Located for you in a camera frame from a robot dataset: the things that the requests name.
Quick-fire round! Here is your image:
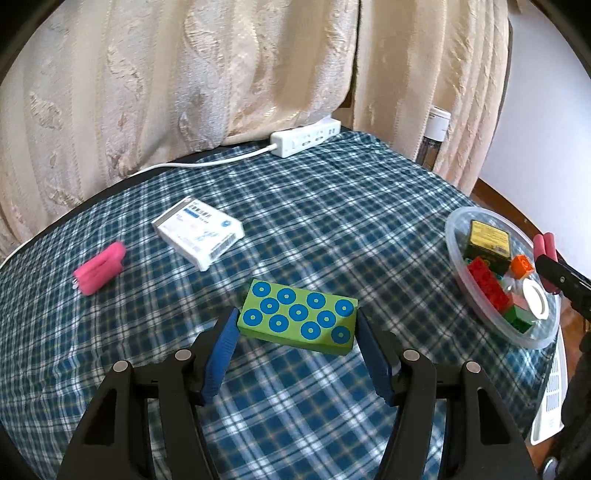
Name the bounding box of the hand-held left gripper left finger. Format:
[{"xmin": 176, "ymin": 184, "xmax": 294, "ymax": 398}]
[{"xmin": 55, "ymin": 307, "xmax": 241, "ymax": 480}]

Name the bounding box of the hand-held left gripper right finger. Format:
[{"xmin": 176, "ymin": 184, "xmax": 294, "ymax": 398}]
[{"xmin": 355, "ymin": 307, "xmax": 539, "ymax": 480}]

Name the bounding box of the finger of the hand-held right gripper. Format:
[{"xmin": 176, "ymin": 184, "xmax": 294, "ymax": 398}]
[{"xmin": 536, "ymin": 255, "xmax": 591, "ymax": 324}]

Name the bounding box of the small pink foam hair roller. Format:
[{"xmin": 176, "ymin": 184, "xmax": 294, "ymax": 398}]
[{"xmin": 532, "ymin": 233, "xmax": 559, "ymax": 295}]

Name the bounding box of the orange building block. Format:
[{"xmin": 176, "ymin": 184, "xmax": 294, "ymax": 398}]
[{"xmin": 510, "ymin": 255, "xmax": 536, "ymax": 280}]

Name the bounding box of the green building block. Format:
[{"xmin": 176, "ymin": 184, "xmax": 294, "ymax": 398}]
[{"xmin": 503, "ymin": 305, "xmax": 534, "ymax": 334}]

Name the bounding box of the red building block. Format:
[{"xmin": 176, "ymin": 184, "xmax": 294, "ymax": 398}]
[{"xmin": 466, "ymin": 257, "xmax": 513, "ymax": 311}]

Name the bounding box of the yellow box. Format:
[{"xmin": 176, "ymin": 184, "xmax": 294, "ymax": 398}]
[{"xmin": 463, "ymin": 220, "xmax": 513, "ymax": 273}]

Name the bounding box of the green block with blue dots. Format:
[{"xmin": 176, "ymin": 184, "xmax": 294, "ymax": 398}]
[{"xmin": 237, "ymin": 278, "xmax": 358, "ymax": 356}]

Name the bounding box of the clear plastic bowl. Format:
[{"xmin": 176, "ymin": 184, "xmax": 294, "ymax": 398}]
[{"xmin": 444, "ymin": 206, "xmax": 561, "ymax": 350}]

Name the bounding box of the white round lid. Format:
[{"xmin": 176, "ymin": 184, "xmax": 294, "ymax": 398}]
[{"xmin": 522, "ymin": 279, "xmax": 550, "ymax": 320}]

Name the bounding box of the white and blue medicine box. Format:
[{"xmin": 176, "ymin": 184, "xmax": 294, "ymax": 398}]
[{"xmin": 151, "ymin": 196, "xmax": 245, "ymax": 272}]

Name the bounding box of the white plastic appliance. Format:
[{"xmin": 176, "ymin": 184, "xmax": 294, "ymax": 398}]
[{"xmin": 530, "ymin": 339, "xmax": 568, "ymax": 446}]

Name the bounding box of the dark cloth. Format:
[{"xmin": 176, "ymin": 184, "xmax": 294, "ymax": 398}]
[{"xmin": 556, "ymin": 332, "xmax": 591, "ymax": 480}]

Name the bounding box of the large pink foam hair roller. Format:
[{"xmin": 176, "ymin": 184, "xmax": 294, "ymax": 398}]
[{"xmin": 73, "ymin": 241, "xmax": 127, "ymax": 295}]

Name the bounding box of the blue plaid tablecloth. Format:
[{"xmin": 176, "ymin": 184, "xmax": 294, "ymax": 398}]
[{"xmin": 0, "ymin": 129, "xmax": 561, "ymax": 480}]

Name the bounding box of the clear bottle with white cap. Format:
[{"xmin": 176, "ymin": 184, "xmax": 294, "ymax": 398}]
[{"xmin": 422, "ymin": 106, "xmax": 452, "ymax": 169}]

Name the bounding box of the white power strip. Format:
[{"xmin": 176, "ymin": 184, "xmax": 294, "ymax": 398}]
[{"xmin": 270, "ymin": 117, "xmax": 342, "ymax": 158}]

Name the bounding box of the cream patterned curtain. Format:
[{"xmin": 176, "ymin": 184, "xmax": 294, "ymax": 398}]
[{"xmin": 0, "ymin": 0, "xmax": 513, "ymax": 259}]

